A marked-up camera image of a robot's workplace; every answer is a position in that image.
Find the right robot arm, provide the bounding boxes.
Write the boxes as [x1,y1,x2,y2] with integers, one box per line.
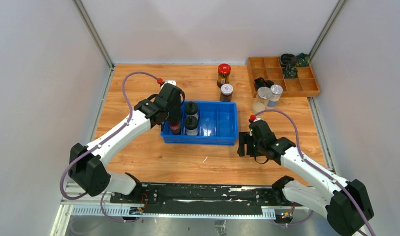
[238,119,374,236]

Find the blue plastic divided bin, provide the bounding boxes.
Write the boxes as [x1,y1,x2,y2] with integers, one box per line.
[160,101,239,146]

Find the black rolled item in tray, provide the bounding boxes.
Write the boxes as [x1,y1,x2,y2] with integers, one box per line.
[279,54,297,67]

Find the wooden divided tray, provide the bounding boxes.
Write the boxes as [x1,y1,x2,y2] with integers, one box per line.
[246,57,320,98]

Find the red lid sauce jar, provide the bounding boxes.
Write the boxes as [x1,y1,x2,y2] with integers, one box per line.
[216,63,231,88]

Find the green patterned rolled cloth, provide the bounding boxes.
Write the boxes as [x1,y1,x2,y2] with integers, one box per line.
[282,64,298,79]

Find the white lid sauce jar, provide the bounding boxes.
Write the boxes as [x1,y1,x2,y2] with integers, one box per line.
[220,84,234,102]

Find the black clip bundle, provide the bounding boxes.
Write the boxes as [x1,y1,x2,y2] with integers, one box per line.
[254,77,274,91]

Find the dark green rolled cloth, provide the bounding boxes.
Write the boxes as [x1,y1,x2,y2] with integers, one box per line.
[296,53,310,67]

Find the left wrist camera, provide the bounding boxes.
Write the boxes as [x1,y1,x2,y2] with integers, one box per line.
[165,80,177,86]

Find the small silver lid jar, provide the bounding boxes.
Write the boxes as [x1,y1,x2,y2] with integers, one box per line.
[267,84,283,109]

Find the silver lid clear jar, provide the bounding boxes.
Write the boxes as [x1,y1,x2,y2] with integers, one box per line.
[252,87,273,114]

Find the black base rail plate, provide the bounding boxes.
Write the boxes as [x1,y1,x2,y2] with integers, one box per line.
[108,182,294,218]

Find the black cap spice shaker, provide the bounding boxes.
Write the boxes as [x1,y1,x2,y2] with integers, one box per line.
[185,101,199,119]
[184,116,199,136]

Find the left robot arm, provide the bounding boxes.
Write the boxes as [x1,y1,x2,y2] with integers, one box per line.
[66,80,185,203]

